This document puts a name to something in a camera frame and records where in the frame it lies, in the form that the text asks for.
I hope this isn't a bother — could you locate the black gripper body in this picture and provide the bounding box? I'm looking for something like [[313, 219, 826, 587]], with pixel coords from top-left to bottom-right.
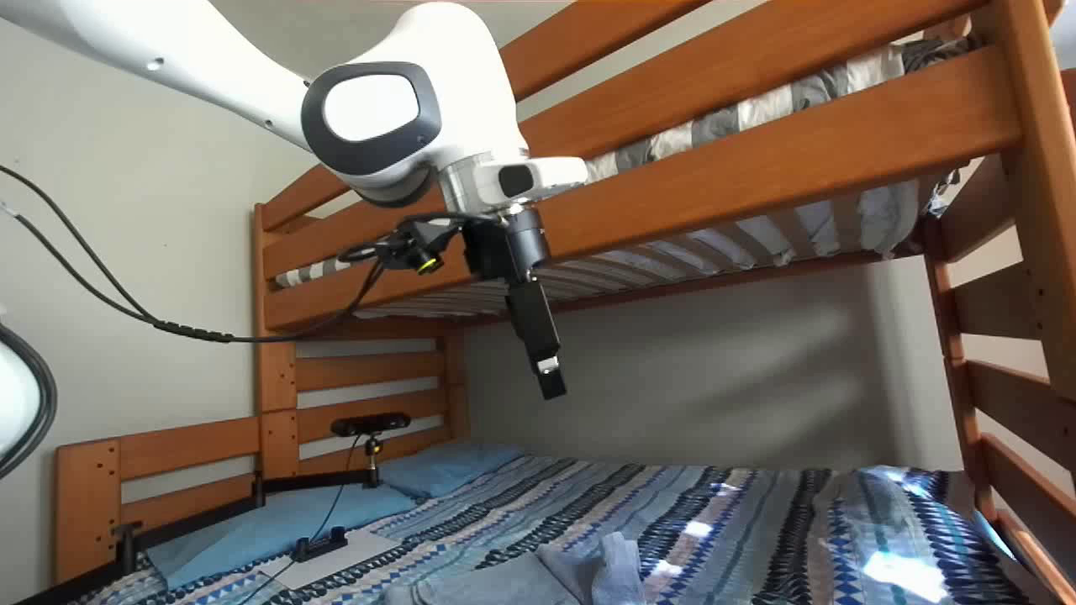
[[462, 209, 555, 301]]

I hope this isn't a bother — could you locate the grey-blue terry towel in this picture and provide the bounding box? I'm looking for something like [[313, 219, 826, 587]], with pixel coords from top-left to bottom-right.
[[407, 527, 683, 605]]

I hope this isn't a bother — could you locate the blue pillow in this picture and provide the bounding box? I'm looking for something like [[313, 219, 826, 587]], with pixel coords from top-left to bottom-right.
[[381, 442, 532, 503]]

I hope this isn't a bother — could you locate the grey striped bunk mattress bedding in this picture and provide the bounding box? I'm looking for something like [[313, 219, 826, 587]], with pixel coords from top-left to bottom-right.
[[274, 10, 990, 295]]

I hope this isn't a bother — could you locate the blue patterned bed blanket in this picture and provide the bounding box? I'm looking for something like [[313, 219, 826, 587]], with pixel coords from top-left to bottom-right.
[[64, 449, 1026, 605]]

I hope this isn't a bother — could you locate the flat light blue pillowcase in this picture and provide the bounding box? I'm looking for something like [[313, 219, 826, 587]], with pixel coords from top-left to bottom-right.
[[146, 482, 423, 593]]

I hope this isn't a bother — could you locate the low wooden bed footboard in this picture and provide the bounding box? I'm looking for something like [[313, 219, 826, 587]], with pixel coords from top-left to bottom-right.
[[52, 414, 265, 584]]

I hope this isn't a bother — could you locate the black stereo camera on tripod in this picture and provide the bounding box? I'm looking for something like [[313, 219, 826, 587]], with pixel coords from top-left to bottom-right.
[[331, 410, 413, 442]]

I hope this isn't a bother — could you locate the small black camera tripod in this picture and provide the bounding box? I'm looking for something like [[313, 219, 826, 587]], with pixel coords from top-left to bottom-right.
[[356, 434, 392, 492]]

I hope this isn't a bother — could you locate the black cable adapter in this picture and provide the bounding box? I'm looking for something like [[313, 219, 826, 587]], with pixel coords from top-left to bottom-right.
[[292, 533, 350, 564]]

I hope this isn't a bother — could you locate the wooden bunk bed frame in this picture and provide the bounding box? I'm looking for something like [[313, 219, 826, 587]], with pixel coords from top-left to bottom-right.
[[249, 0, 1076, 605]]

